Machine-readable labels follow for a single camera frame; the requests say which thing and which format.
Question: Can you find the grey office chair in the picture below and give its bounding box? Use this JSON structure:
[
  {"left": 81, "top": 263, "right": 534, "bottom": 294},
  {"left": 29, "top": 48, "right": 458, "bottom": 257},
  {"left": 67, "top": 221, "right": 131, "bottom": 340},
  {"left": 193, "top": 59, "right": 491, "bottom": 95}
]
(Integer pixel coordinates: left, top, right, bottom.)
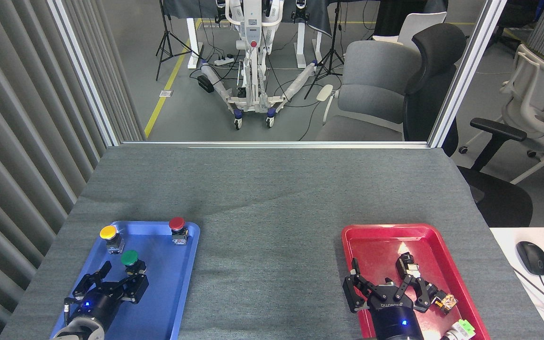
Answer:
[{"left": 316, "top": 40, "right": 423, "bottom": 141}]

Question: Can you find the blue plastic tray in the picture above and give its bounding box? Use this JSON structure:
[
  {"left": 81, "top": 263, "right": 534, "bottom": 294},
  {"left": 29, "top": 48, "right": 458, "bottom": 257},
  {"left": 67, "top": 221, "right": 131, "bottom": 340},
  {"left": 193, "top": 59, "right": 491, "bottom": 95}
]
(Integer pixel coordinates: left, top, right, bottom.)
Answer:
[{"left": 50, "top": 221, "right": 201, "bottom": 340}]

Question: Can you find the black computer mouse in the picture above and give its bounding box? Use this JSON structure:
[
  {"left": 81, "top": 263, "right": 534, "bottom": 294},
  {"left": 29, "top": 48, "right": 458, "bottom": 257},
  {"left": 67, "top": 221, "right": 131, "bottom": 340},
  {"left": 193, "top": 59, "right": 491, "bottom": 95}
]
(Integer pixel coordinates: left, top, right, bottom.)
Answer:
[{"left": 516, "top": 241, "right": 544, "bottom": 276}]

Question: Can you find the red push button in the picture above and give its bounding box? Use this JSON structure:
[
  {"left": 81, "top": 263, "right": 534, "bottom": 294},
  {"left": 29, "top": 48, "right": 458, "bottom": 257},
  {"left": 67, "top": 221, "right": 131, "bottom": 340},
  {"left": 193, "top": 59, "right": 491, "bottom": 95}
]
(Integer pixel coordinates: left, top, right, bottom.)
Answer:
[{"left": 169, "top": 217, "right": 189, "bottom": 245}]

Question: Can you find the white mesh office chair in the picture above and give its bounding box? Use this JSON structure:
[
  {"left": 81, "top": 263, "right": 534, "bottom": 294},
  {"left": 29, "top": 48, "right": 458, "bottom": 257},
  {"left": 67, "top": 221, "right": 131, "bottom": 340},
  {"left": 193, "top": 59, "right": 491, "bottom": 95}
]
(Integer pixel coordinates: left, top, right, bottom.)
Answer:
[{"left": 459, "top": 45, "right": 544, "bottom": 201}]

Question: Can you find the black office chair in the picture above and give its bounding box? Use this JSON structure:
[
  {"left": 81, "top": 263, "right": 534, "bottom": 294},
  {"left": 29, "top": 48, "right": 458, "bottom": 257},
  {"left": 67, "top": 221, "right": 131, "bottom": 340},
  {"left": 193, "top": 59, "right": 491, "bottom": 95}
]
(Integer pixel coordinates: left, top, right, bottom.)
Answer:
[{"left": 403, "top": 23, "right": 533, "bottom": 228}]

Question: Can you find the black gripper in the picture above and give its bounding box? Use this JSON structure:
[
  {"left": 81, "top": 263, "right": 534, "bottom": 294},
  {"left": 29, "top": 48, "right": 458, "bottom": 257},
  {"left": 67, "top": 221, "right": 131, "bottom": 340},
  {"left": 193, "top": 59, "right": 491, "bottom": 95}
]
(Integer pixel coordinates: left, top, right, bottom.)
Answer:
[
  {"left": 343, "top": 258, "right": 438, "bottom": 340},
  {"left": 67, "top": 261, "right": 150, "bottom": 327}
]

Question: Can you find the black switch with amber base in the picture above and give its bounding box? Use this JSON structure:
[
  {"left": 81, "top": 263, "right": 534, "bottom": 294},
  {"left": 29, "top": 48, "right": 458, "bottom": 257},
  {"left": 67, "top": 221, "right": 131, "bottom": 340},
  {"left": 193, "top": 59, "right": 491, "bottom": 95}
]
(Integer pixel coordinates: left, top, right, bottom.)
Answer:
[{"left": 430, "top": 283, "right": 458, "bottom": 315}]

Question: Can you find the black tripod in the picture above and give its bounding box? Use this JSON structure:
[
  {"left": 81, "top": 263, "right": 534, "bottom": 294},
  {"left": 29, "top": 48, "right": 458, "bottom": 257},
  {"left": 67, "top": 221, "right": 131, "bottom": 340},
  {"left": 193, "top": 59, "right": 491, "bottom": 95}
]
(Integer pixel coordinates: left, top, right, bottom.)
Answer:
[
  {"left": 304, "top": 0, "right": 346, "bottom": 100},
  {"left": 155, "top": 0, "right": 202, "bottom": 82}
]

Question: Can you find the silver frame crossbar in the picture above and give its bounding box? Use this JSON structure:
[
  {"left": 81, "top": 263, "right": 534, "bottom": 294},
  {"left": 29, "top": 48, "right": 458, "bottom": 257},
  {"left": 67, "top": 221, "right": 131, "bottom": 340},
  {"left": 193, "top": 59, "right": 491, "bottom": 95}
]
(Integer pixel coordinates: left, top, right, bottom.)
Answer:
[{"left": 121, "top": 141, "right": 431, "bottom": 150}]

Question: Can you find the yellow push button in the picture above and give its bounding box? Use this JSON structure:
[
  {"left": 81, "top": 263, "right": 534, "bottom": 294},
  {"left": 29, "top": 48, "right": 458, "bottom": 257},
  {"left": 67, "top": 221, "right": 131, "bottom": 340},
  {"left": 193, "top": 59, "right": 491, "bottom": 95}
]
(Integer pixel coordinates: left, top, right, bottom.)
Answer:
[{"left": 100, "top": 225, "right": 125, "bottom": 255}]

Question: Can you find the white chair backrest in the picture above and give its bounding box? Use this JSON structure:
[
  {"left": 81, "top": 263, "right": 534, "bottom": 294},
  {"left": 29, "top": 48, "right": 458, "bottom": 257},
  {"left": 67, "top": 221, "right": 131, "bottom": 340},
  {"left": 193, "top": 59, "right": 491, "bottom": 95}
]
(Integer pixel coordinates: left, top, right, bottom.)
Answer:
[{"left": 373, "top": 12, "right": 447, "bottom": 48}]

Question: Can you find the black switch with white base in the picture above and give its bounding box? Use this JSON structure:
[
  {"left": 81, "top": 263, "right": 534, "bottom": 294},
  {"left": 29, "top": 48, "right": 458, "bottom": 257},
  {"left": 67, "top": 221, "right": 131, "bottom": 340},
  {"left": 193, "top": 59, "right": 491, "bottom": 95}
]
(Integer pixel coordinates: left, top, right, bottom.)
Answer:
[{"left": 396, "top": 253, "right": 421, "bottom": 284}]

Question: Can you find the green push button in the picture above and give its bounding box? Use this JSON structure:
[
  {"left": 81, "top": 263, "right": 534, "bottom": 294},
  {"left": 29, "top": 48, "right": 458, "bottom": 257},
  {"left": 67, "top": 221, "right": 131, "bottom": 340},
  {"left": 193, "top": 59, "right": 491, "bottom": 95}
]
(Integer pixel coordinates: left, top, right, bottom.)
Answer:
[{"left": 120, "top": 250, "right": 147, "bottom": 279}]

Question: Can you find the white desk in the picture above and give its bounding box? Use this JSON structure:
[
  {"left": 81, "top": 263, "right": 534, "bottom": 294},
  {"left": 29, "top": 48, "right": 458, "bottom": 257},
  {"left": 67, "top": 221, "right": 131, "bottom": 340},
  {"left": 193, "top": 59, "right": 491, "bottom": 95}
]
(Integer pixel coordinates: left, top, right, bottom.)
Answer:
[{"left": 489, "top": 228, "right": 544, "bottom": 340}]

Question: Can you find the silver frame post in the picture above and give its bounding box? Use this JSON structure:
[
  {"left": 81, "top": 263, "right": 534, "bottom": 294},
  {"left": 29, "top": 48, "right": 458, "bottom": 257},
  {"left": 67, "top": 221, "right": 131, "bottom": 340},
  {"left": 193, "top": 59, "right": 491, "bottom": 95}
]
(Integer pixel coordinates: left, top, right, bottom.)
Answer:
[
  {"left": 427, "top": 0, "right": 509, "bottom": 148},
  {"left": 48, "top": 0, "right": 121, "bottom": 147}
]

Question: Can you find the black cloth covered desk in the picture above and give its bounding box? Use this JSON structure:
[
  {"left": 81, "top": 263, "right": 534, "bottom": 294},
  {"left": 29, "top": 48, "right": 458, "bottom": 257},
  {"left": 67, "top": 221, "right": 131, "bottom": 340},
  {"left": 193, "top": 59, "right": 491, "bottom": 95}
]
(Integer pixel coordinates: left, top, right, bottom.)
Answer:
[{"left": 161, "top": 0, "right": 381, "bottom": 70}]

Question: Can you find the white wheeled stand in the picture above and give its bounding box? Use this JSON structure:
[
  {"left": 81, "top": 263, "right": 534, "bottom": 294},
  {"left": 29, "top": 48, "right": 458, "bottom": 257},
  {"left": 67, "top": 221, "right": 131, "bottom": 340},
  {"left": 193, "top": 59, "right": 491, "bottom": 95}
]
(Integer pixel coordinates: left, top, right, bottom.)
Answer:
[{"left": 200, "top": 0, "right": 320, "bottom": 130}]

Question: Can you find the red plastic tray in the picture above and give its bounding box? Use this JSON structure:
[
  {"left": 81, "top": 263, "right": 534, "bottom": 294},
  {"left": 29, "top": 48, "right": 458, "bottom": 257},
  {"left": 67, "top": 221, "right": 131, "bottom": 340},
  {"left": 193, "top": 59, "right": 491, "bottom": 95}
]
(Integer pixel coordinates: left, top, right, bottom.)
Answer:
[{"left": 341, "top": 223, "right": 491, "bottom": 340}]

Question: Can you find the grey slatted wall panel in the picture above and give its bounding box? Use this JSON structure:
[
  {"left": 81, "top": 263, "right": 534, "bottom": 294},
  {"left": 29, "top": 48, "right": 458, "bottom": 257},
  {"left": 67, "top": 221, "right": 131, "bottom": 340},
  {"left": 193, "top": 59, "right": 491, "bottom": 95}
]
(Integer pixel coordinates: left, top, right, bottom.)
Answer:
[{"left": 0, "top": 0, "right": 145, "bottom": 340}]

